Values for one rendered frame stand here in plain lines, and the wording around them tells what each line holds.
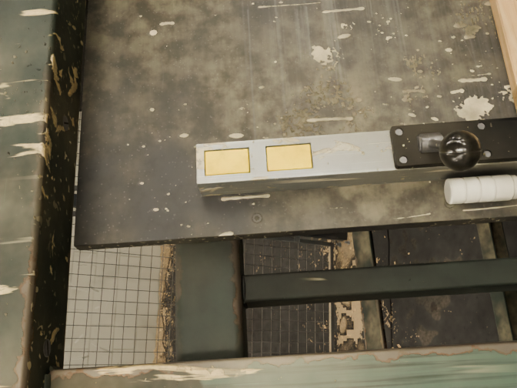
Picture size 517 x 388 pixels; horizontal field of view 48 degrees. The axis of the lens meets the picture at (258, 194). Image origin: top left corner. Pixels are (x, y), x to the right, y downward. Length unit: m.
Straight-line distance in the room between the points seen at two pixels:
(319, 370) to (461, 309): 2.01
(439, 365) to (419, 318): 2.13
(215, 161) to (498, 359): 0.35
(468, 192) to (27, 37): 0.52
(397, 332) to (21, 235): 2.37
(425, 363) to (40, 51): 0.52
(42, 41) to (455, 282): 0.55
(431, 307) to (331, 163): 2.07
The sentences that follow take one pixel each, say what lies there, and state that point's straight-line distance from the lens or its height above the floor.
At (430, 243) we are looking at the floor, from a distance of 2.71.
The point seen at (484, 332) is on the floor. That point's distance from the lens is 2.52.
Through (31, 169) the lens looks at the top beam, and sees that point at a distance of 0.65.
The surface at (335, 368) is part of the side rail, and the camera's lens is 0.60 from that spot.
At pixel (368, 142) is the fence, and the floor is 1.53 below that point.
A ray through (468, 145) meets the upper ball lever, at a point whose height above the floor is 1.54.
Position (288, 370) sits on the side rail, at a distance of 0.59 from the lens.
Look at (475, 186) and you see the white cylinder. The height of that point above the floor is 1.43.
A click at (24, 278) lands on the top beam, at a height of 1.86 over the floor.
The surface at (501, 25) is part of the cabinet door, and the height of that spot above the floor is 1.36.
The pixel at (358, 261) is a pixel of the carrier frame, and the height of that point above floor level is 0.79.
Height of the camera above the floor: 1.96
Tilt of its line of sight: 29 degrees down
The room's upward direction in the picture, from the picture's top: 81 degrees counter-clockwise
